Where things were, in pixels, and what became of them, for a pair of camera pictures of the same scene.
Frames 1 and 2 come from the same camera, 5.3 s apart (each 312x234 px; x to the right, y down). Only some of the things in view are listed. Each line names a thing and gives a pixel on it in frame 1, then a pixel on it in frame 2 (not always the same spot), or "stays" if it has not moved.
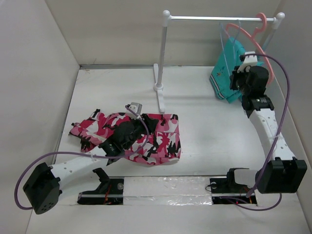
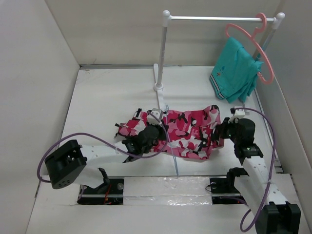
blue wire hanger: (232, 41) -> (167, 108)
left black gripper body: (139, 128) -> (160, 136)
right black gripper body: (238, 81) -> (228, 131)
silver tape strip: (167, 190) stays
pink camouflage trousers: (159, 142) -> (191, 132)
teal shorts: (228, 58) stays
